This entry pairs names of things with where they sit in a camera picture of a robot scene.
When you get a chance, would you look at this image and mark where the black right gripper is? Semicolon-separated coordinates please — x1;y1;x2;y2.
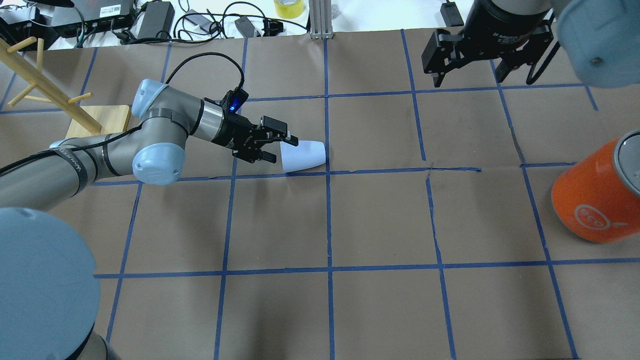
422;0;557;88

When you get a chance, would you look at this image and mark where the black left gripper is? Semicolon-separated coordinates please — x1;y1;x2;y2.
211;112;299;164

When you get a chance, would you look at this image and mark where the light blue plastic cup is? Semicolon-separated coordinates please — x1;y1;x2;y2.
279;140;326;173

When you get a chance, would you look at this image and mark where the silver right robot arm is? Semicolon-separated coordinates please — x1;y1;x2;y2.
422;0;640;89

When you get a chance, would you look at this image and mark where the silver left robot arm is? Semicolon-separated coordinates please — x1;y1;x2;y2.
1;79;298;360

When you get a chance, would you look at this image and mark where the wooden cup rack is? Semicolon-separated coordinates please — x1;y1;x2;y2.
0;36;131;138

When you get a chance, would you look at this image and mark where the yellow tape roll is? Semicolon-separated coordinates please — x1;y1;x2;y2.
273;0;306;19

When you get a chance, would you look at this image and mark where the black power adapter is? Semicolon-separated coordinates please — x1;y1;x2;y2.
137;0;175;40

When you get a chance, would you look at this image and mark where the orange can with grey lid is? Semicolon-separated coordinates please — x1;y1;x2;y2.
551;130;640;244

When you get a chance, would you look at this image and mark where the aluminium frame post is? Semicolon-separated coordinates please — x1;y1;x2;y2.
308;0;334;40

